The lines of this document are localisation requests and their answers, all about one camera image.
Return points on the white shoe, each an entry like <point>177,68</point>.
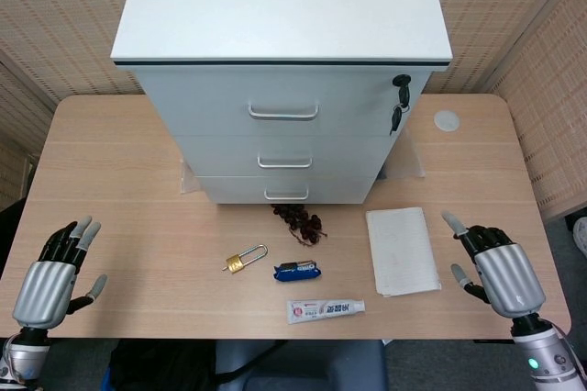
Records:
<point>581,235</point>

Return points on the white lined paper notebook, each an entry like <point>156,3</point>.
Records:
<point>403,253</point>

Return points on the black hanging key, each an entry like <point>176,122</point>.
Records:
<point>395,119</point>

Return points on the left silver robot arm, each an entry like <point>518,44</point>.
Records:
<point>23,359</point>

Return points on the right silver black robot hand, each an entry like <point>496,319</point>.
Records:
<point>509,276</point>

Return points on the dark purple grape bunch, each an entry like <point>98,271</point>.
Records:
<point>307,226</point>

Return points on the white drawer cabinet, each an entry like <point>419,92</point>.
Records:
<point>275,5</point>

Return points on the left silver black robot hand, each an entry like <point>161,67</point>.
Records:
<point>43,290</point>

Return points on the black chair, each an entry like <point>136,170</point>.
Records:
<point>9,235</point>

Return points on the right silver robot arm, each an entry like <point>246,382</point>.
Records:
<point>543,359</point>

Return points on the grey metal drawer front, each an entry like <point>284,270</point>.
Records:
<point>220,157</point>

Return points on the blue Oreo cookie pack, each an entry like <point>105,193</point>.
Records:
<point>295,271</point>

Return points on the large white cabinet drawer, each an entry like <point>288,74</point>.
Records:
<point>206,102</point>

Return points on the black key in lock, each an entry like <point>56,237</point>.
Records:
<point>403,88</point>

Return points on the brass long-shackle padlock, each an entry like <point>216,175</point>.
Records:
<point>236,264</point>

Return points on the white toothpaste tube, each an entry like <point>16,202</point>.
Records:
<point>321,310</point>

